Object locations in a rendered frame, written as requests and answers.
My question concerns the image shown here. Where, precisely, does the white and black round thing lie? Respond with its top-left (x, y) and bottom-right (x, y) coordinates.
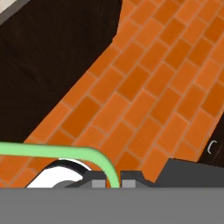
top-left (25, 157), bottom-right (92, 189)

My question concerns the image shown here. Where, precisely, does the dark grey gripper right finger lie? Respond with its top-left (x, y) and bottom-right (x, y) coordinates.
top-left (120, 170), bottom-right (157, 189)

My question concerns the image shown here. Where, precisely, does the green straw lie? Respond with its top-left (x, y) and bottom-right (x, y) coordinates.
top-left (0, 142), bottom-right (121, 189)

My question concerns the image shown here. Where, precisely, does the dark wood counter cabinet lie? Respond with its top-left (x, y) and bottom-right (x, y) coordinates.
top-left (0, 0), bottom-right (123, 144)

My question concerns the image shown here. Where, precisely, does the silver cupboard handle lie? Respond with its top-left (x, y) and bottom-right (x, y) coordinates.
top-left (206, 139), bottom-right (219, 155)

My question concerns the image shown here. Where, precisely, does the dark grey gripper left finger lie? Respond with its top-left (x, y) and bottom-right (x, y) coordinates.
top-left (63, 171), bottom-right (112, 189)

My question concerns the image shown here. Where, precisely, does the dark grey flat block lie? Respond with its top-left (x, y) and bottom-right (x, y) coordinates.
top-left (153, 157), bottom-right (224, 189)

